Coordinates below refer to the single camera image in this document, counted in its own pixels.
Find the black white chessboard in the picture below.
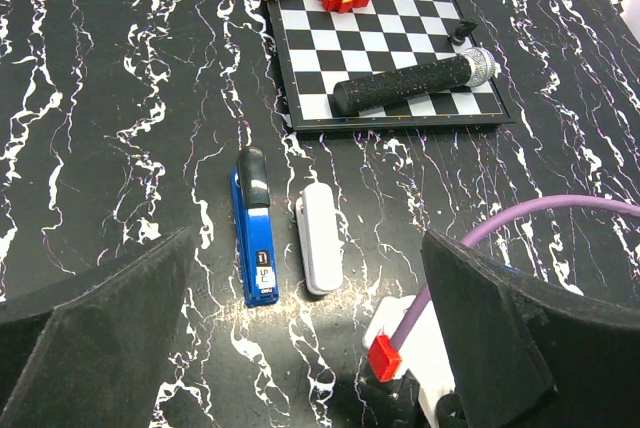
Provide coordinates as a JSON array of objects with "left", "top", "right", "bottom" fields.
[{"left": 267, "top": 0, "right": 510, "bottom": 132}]

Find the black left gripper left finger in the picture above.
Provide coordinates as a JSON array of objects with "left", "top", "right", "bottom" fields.
[{"left": 1, "top": 227, "right": 194, "bottom": 427}]

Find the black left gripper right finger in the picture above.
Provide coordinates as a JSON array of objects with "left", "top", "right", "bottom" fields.
[{"left": 421, "top": 231, "right": 639, "bottom": 427}]

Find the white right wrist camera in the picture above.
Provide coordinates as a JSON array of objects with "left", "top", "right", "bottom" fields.
[{"left": 362, "top": 295, "right": 455, "bottom": 427}]

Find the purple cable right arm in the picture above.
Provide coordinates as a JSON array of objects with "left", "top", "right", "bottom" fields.
[{"left": 389, "top": 194, "right": 640, "bottom": 354}]

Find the small black chess piece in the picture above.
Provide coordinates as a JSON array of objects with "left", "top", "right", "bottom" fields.
[{"left": 449, "top": 19, "right": 478, "bottom": 46}]

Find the black microphone silver grille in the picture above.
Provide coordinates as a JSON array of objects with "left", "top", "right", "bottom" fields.
[{"left": 329, "top": 47, "right": 498, "bottom": 117}]

